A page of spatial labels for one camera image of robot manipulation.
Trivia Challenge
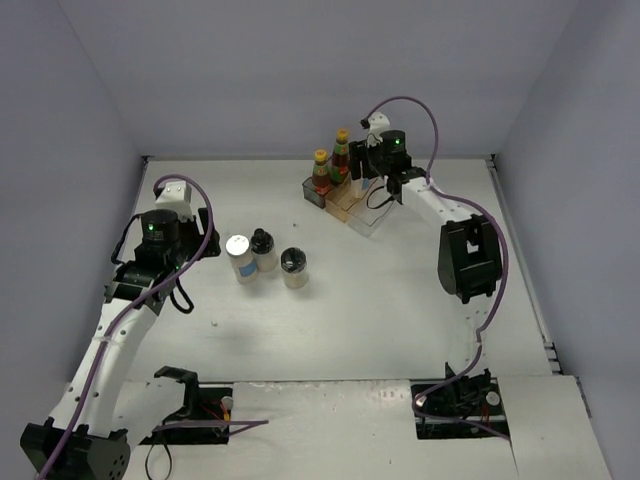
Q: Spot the yellow-cap sauce bottle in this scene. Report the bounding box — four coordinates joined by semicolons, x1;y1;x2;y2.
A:
330;129;350;185
311;149;331;196

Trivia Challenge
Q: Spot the silver-cap shaker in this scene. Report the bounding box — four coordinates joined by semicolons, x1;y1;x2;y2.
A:
225;234;258;284
352;177;371;199

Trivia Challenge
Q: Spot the black-knob-lid spice jar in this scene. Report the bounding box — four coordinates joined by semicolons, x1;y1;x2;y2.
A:
250;228;278;272

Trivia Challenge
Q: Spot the black-lid spice jar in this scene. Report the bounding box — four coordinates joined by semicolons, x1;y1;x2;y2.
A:
280;247;308;289

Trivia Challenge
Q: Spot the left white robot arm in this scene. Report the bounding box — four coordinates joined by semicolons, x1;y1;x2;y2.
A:
20;205;221;479

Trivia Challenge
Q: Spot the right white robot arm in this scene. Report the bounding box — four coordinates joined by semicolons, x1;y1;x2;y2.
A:
349;130;509;376

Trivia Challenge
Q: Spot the clear plastic organizer bin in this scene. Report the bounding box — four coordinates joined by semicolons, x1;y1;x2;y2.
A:
347;186;396;238

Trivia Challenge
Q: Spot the grey plastic organizer bin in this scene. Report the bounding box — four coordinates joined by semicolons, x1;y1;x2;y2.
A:
302;177;332;209

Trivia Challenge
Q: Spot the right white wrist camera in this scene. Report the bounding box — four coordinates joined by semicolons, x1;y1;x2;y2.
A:
360;111;391;148

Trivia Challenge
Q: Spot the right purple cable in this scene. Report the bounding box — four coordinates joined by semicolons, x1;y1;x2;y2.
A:
367;95;511;441

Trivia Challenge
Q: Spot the purple cable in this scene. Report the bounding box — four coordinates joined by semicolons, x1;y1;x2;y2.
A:
37;174;271;479
367;95;511;441

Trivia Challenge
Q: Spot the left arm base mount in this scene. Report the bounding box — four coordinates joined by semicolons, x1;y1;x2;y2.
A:
141;366;233;445

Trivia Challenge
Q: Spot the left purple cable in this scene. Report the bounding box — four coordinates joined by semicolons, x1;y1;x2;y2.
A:
37;174;271;479

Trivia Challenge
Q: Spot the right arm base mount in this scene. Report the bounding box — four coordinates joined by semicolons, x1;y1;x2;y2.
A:
410;369;510;440

